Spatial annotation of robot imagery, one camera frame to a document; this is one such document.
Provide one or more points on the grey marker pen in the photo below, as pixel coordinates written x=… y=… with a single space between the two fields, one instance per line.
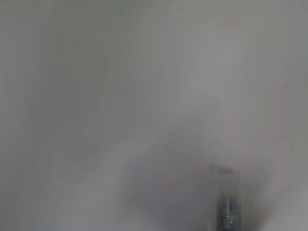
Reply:
x=227 y=204

